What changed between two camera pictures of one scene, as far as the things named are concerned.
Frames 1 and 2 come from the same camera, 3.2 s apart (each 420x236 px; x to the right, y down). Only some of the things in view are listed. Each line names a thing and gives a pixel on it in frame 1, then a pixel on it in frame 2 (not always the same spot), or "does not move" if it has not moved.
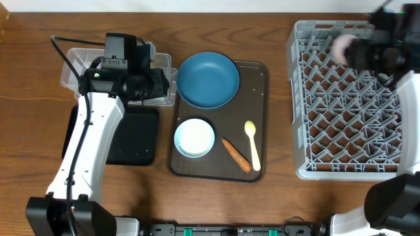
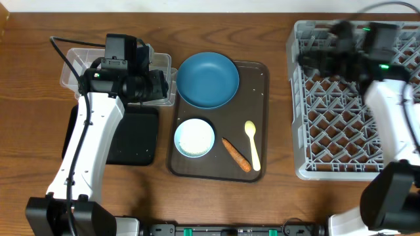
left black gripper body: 146,86 does not move
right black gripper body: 366,57 -> 338,64
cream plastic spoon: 250,129 does not move
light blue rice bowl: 194,137 does not move
